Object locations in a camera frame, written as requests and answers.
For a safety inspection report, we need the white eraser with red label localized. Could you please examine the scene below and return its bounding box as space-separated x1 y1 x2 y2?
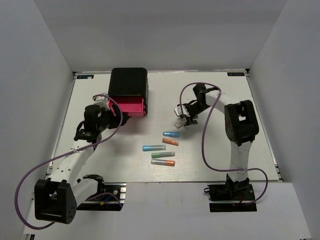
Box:
174 118 187 129

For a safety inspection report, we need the blue corner label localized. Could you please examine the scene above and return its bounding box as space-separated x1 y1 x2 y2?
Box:
227 72 245 77
76 74 94 80

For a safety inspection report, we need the black drawer cabinet shell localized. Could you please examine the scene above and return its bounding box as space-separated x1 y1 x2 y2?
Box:
107 67 149 114

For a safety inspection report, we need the right blue corner label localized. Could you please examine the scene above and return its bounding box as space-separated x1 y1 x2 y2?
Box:
227 72 245 77

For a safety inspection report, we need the orange pen refill tube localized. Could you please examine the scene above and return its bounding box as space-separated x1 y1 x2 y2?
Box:
162 138 179 146

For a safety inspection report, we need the light blue clear tube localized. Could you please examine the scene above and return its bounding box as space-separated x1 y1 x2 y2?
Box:
142 144 166 152

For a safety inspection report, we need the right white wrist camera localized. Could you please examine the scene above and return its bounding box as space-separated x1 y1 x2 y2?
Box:
174 105 190 118

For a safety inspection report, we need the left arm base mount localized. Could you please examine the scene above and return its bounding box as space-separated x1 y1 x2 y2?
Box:
77 183 127 212

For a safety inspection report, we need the left blue corner label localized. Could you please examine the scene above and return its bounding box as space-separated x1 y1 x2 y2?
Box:
76 74 94 80

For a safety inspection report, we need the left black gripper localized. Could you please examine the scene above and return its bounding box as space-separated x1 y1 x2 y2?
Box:
97 104 130 132

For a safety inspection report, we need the blue pen refill tube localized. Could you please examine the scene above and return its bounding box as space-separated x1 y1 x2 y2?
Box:
163 131 180 138

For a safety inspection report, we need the pink top drawer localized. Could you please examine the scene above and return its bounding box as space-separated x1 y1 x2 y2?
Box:
111 96 147 117

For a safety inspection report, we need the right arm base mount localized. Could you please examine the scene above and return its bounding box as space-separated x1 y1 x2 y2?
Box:
203 184 257 213

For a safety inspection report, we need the clear tube orange cap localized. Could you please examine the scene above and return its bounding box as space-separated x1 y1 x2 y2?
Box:
150 159 176 167

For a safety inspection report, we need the green clear tube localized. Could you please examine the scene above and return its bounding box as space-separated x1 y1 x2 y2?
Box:
151 151 175 159

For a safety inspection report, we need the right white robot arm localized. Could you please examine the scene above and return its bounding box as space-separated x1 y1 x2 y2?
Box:
175 82 259 201

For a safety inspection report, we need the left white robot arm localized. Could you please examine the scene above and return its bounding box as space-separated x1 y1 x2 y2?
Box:
34 104 128 224

